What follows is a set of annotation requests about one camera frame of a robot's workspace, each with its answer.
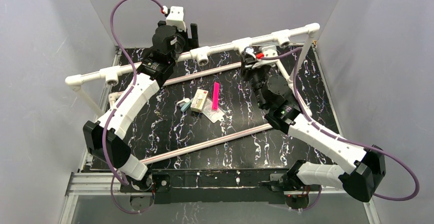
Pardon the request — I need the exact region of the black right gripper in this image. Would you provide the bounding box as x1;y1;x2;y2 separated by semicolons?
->
239;54;269;110

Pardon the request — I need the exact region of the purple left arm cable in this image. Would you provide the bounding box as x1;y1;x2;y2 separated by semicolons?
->
101;0;167;215

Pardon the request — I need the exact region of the white small fitting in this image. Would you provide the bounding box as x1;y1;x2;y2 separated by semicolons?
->
176;98;190;107

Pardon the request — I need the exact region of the beige small cardboard box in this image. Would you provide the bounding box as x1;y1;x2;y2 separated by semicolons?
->
190;89;209;113

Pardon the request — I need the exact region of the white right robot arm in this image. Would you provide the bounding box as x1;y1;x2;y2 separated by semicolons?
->
241;55;385;203

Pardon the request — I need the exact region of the clear plastic bag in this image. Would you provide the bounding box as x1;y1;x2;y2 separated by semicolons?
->
203;106;225;123

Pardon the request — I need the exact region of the white PVC pipe frame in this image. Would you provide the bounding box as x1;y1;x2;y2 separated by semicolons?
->
65;23;320;165

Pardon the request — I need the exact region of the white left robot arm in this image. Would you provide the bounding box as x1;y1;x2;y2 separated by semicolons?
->
83;21;199;191

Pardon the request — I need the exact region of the pink rectangular bar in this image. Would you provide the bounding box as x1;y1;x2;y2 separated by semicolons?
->
211;82;220;111

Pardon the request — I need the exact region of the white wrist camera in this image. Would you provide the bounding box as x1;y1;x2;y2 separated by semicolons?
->
252;46;279;69
165;6;187;32

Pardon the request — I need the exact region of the chrome water faucet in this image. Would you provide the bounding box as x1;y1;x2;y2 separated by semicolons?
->
241;46;256;59

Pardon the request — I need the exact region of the teal small fitting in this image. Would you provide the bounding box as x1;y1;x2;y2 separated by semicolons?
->
181;101;191;112

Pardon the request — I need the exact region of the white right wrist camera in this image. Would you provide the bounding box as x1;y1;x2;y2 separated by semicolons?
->
252;46;279;69

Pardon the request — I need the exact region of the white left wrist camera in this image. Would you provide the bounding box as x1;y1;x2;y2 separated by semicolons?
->
165;6;187;32

